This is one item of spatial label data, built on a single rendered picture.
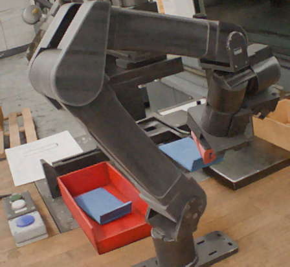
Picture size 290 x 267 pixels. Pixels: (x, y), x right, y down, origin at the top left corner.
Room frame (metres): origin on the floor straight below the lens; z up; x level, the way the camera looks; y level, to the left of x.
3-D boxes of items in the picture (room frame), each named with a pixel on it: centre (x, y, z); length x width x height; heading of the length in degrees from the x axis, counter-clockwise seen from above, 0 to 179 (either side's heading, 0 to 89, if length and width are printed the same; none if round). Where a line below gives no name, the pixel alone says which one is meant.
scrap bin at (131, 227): (0.80, 0.11, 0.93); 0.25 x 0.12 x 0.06; 20
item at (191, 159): (0.82, -0.08, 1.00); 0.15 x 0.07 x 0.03; 20
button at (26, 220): (0.78, 0.27, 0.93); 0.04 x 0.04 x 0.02
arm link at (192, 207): (0.60, -0.01, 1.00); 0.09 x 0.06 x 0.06; 30
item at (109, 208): (0.83, 0.12, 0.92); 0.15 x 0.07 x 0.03; 27
